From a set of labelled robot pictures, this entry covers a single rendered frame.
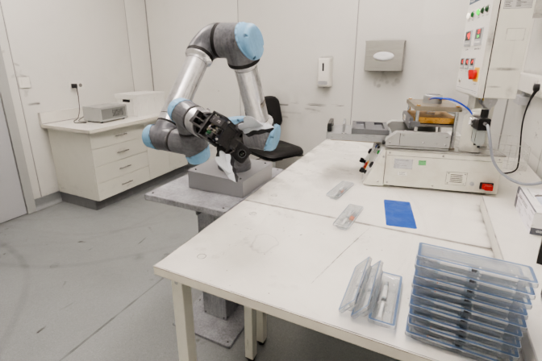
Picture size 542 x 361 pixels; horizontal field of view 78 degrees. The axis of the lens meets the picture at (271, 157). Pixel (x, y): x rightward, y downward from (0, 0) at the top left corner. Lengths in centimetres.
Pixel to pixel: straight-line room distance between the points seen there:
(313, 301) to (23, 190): 302
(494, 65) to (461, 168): 41
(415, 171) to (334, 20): 200
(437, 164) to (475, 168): 14
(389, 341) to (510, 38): 117
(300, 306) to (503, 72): 116
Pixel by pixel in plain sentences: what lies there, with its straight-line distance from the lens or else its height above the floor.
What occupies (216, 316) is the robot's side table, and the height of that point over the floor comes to 2.
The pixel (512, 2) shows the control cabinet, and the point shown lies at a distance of 158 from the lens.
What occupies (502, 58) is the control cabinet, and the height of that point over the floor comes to 130.
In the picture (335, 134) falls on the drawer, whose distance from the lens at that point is 157.
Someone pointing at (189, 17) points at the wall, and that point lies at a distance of 401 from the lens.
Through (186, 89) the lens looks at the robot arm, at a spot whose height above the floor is 120.
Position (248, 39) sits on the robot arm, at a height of 136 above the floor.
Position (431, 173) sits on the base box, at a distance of 158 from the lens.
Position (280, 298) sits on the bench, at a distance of 87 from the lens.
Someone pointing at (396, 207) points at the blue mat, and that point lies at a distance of 138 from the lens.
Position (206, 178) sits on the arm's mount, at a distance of 145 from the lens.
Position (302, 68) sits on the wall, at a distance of 334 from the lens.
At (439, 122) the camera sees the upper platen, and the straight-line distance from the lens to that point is 160.
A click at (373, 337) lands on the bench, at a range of 81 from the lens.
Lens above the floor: 130
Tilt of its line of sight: 17 degrees down
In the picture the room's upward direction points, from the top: straight up
